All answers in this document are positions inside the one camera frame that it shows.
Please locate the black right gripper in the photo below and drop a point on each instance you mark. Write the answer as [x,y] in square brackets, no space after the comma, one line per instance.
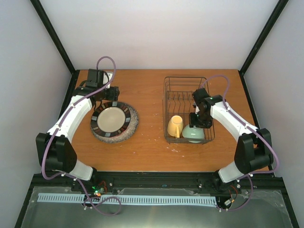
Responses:
[192,122]

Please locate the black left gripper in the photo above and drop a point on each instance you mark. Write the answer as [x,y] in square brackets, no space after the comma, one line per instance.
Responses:
[114,95]

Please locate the light green ceramic bowl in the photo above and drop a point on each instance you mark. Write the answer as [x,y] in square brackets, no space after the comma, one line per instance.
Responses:
[193,134]

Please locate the yellow mug white inside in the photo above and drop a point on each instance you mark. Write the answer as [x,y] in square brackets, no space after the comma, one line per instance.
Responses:
[175,126]

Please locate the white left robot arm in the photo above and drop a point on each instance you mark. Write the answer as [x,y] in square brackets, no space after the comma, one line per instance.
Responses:
[55,152]

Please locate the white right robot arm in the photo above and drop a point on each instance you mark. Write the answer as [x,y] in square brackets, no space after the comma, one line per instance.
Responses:
[253,151]

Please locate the brown rimmed beige plate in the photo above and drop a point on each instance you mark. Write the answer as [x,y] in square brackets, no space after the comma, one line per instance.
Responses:
[110,119]

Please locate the speckled grey large plate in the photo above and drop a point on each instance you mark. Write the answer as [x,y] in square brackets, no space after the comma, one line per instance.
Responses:
[129,132]

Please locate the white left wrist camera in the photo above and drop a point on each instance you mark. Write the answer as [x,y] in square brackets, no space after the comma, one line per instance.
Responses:
[107,77]

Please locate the dark wire dish rack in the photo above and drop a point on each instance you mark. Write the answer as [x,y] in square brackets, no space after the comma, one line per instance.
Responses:
[178,100]

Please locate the black aluminium frame rail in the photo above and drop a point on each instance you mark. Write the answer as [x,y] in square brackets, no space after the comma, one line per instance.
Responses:
[198,182]

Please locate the light blue slotted cable duct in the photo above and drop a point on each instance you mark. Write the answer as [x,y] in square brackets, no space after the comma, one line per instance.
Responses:
[134,200]

